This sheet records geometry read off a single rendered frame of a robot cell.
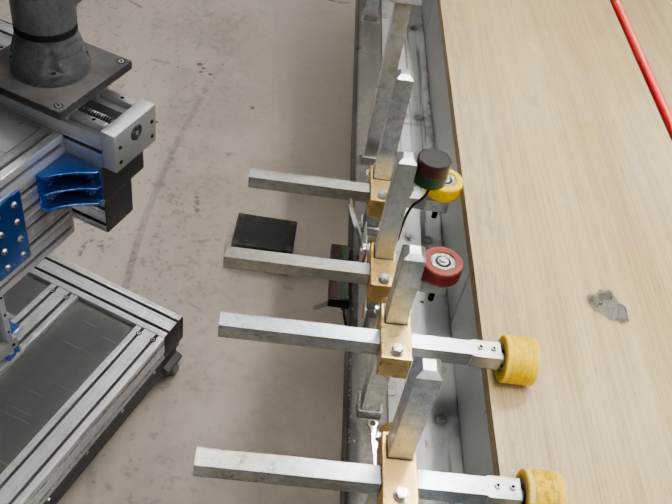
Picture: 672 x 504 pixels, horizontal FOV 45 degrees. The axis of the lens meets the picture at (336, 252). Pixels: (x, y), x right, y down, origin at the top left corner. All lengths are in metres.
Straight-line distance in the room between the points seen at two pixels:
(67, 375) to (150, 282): 0.59
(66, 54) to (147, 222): 1.31
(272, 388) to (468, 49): 1.11
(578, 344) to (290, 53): 2.58
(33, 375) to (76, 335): 0.16
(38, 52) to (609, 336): 1.17
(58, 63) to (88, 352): 0.87
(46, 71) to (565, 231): 1.07
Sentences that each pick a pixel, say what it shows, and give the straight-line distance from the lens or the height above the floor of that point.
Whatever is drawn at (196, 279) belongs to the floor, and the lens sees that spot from 2.67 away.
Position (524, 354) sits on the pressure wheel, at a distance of 1.34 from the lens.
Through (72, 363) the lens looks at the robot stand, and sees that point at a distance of 2.21.
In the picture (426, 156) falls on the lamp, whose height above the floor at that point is 1.11.
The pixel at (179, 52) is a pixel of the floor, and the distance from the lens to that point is 3.74.
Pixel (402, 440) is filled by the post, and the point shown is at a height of 1.02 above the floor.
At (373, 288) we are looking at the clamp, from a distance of 1.52.
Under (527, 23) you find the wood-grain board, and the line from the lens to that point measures 2.43.
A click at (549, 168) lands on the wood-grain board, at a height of 0.90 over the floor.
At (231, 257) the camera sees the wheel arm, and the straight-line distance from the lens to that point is 1.54.
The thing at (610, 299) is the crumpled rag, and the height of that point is 0.92.
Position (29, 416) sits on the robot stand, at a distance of 2.13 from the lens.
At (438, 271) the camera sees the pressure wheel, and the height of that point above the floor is 0.91.
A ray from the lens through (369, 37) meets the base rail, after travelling 2.59.
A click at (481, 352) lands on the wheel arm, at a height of 0.96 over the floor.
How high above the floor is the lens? 1.96
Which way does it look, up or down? 44 degrees down
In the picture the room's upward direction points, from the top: 11 degrees clockwise
